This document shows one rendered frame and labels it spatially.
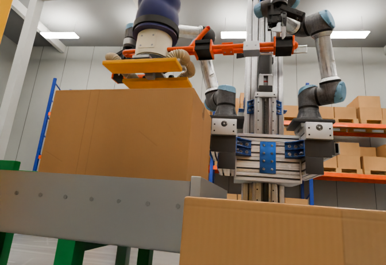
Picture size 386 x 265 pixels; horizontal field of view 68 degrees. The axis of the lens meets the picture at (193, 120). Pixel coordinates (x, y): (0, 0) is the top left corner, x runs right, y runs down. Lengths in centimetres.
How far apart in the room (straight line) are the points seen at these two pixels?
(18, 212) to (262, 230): 87
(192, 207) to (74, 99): 97
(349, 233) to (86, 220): 75
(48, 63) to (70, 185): 1214
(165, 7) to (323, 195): 907
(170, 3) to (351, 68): 1026
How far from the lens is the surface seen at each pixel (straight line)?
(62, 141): 125
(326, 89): 180
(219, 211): 37
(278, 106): 198
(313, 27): 187
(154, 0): 147
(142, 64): 127
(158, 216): 86
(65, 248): 99
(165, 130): 106
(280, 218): 37
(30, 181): 109
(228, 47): 132
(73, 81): 1213
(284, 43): 131
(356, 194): 1036
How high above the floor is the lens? 54
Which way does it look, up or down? 16 degrees up
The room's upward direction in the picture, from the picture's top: 4 degrees clockwise
